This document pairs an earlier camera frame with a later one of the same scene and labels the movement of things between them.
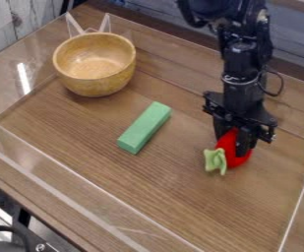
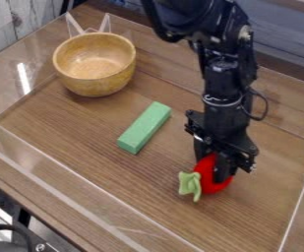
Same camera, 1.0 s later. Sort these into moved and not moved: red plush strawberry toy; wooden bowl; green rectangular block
Moved: red plush strawberry toy
Not moved: green rectangular block; wooden bowl
